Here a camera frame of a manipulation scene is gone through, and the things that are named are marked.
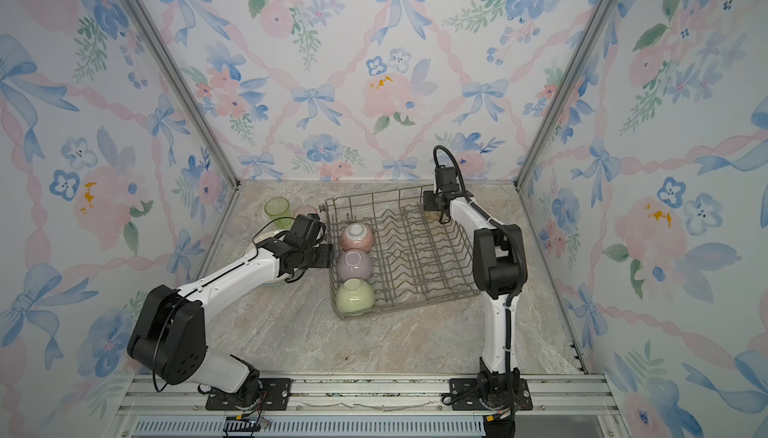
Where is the green glass tumbler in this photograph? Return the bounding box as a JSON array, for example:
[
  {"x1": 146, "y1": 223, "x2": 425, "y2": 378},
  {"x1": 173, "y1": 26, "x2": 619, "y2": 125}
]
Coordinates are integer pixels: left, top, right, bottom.
[{"x1": 264, "y1": 197, "x2": 294, "y2": 230}]

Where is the grey wire dish rack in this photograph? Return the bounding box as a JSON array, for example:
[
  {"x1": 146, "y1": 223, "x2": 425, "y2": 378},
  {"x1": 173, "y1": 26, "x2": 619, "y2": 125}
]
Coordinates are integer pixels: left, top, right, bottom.
[{"x1": 320, "y1": 185, "x2": 480, "y2": 320}]

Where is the aluminium corner post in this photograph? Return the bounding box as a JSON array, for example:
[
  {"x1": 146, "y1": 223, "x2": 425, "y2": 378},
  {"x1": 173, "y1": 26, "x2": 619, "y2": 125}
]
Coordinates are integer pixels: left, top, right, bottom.
[
  {"x1": 120, "y1": 0, "x2": 240, "y2": 190},
  {"x1": 514, "y1": 0, "x2": 618, "y2": 192}
]

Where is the cream flamingo plate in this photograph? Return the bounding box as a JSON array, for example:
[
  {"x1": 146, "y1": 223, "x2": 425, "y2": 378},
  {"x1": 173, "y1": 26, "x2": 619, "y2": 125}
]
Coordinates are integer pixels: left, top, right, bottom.
[{"x1": 255, "y1": 230, "x2": 289, "y2": 286}]

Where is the green ceramic bowl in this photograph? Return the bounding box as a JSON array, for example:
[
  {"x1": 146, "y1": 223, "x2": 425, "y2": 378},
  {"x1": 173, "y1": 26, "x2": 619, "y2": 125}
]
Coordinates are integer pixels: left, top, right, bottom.
[{"x1": 335, "y1": 278, "x2": 375, "y2": 315}]

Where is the clear glass tumbler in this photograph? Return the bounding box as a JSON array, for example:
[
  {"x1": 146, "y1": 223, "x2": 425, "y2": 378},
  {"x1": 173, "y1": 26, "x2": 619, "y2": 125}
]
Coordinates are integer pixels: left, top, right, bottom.
[{"x1": 224, "y1": 215, "x2": 251, "y2": 239}]

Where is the amber glass tumbler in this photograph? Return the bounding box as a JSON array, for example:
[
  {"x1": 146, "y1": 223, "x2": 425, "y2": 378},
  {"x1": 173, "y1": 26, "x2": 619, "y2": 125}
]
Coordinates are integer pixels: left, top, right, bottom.
[{"x1": 424, "y1": 211, "x2": 442, "y2": 223}]

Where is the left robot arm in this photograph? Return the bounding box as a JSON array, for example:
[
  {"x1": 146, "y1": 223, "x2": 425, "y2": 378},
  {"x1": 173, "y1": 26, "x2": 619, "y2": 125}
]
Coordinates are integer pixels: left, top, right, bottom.
[{"x1": 127, "y1": 214, "x2": 333, "y2": 394}]

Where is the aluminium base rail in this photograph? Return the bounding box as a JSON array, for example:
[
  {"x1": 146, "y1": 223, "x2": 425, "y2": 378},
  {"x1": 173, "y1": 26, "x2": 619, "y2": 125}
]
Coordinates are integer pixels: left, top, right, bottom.
[{"x1": 106, "y1": 373, "x2": 629, "y2": 437}]

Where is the thin black left cable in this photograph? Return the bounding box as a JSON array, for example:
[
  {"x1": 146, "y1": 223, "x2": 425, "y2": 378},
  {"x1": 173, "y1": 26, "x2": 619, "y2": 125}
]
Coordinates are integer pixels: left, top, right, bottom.
[{"x1": 149, "y1": 215, "x2": 328, "y2": 394}]

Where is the pink glass tumbler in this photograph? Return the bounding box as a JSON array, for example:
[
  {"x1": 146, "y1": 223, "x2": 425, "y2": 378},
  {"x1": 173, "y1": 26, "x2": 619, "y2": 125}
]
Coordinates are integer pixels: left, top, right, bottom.
[{"x1": 293, "y1": 205, "x2": 319, "y2": 219}]

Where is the aluminium right corner post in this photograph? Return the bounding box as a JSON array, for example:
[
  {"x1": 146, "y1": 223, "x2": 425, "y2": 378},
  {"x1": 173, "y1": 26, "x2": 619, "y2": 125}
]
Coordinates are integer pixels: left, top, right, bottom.
[{"x1": 514, "y1": 0, "x2": 618, "y2": 192}]

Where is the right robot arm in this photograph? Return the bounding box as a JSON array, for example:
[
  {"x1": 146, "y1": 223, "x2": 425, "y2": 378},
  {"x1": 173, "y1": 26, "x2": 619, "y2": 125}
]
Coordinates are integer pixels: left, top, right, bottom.
[{"x1": 423, "y1": 165, "x2": 528, "y2": 412}]

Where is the lilac ceramic bowl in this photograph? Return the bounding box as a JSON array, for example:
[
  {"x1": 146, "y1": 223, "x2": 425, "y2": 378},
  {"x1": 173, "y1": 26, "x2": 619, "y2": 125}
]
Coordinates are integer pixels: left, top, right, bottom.
[{"x1": 336, "y1": 249, "x2": 373, "y2": 282}]

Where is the black corrugated cable hose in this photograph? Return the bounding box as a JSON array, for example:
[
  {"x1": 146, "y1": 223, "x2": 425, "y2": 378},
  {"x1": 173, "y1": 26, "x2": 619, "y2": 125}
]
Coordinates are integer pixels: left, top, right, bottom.
[{"x1": 431, "y1": 145, "x2": 529, "y2": 379}]

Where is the aluminium left corner post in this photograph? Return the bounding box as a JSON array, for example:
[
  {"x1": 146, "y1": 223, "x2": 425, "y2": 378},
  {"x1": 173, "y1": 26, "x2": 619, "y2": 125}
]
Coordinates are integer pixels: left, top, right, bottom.
[{"x1": 120, "y1": 0, "x2": 240, "y2": 190}]

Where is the pink patterned bowl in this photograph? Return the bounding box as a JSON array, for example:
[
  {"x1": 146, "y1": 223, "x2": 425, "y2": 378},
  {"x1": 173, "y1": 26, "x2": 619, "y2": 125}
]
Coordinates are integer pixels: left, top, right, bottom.
[{"x1": 340, "y1": 222, "x2": 375, "y2": 252}]

